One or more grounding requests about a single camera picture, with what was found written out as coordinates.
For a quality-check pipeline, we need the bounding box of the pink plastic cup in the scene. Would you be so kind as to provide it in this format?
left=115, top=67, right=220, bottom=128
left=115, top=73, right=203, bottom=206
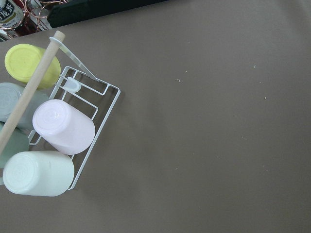
left=32, top=99, right=95, bottom=155

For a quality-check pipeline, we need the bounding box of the green plastic cup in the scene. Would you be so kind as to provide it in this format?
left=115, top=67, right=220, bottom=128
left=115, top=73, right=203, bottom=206
left=0, top=128, right=29, bottom=168

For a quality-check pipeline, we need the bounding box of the white plastic cup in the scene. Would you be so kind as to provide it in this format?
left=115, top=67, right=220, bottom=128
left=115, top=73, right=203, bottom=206
left=2, top=150, right=74, bottom=197

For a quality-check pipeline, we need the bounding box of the yellow plastic cup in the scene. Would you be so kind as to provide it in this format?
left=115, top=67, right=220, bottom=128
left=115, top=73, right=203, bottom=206
left=4, top=44, right=61, bottom=89

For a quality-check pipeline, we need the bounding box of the grey plastic cup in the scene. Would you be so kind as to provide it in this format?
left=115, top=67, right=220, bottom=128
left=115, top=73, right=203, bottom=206
left=0, top=82, right=51, bottom=131

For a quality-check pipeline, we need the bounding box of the white wire cup rack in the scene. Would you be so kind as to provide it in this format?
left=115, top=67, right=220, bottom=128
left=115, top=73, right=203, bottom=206
left=0, top=31, right=121, bottom=190

